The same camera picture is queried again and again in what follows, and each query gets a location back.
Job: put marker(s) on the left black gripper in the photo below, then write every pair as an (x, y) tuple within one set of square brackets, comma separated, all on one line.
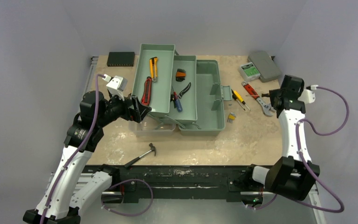
[(136, 113)]

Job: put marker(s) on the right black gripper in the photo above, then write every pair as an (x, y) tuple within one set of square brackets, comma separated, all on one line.
[(276, 98)]

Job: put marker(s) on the red black utility knife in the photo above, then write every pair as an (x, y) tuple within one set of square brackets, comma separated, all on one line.
[(146, 97)]

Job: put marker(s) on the black pruning shears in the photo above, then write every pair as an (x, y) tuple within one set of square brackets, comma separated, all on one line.
[(182, 93)]

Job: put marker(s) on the yellow handled screwdriver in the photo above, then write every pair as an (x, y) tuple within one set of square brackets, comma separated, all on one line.
[(241, 99)]

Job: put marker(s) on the blue red screwdriver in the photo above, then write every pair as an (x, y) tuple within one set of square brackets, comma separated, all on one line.
[(177, 103)]

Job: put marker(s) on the yellow clip hex key set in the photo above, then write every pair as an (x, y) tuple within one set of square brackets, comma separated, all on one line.
[(231, 118)]

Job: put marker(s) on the yellow handled pliers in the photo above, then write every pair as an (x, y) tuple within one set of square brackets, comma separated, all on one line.
[(153, 68)]

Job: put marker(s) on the translucent green tool box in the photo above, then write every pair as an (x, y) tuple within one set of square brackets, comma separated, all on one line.
[(203, 105)]

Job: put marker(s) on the orange hex key set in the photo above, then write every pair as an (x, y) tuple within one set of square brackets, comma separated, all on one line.
[(180, 75)]

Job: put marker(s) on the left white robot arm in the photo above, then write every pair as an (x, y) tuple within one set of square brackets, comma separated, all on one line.
[(61, 204)]

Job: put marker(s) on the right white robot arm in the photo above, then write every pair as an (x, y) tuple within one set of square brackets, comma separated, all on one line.
[(290, 148)]

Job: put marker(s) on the red adjustable wrench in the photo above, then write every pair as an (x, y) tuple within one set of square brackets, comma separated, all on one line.
[(267, 108)]

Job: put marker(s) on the grey plastic case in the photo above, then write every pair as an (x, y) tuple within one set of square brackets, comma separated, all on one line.
[(267, 68)]

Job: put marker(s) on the green white screw box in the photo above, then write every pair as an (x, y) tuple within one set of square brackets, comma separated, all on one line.
[(249, 72)]

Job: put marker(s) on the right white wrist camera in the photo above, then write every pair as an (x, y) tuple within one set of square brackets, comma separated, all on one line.
[(308, 95)]

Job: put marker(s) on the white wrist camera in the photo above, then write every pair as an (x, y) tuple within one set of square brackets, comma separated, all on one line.
[(308, 95), (115, 85)]

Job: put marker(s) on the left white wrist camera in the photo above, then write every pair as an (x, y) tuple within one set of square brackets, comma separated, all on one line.
[(115, 85)]

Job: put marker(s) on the black handled hammer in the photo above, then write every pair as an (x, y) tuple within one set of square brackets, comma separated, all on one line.
[(133, 161)]

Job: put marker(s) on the black network switch box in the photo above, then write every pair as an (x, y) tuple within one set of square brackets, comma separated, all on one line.
[(121, 59)]

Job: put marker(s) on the aluminium rail frame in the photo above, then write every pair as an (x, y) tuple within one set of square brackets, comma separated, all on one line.
[(238, 138)]

